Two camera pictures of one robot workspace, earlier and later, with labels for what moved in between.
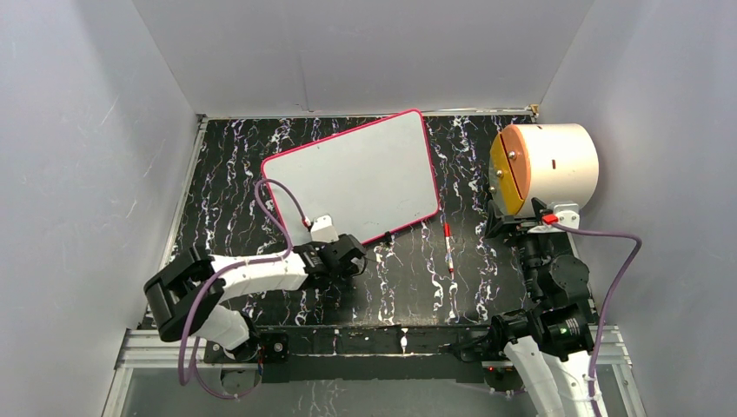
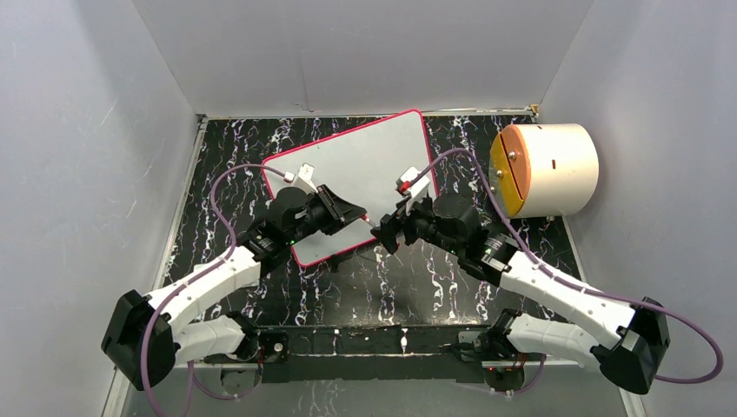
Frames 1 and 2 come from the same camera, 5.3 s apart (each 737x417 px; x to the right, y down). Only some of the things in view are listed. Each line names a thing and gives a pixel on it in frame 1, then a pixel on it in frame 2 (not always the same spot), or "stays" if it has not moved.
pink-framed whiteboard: (372, 180) stays
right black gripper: (494, 219) to (387, 231)
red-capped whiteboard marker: (448, 248) to (365, 217)
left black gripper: (318, 247) to (346, 213)
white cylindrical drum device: (547, 162) stays
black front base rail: (439, 352) stays
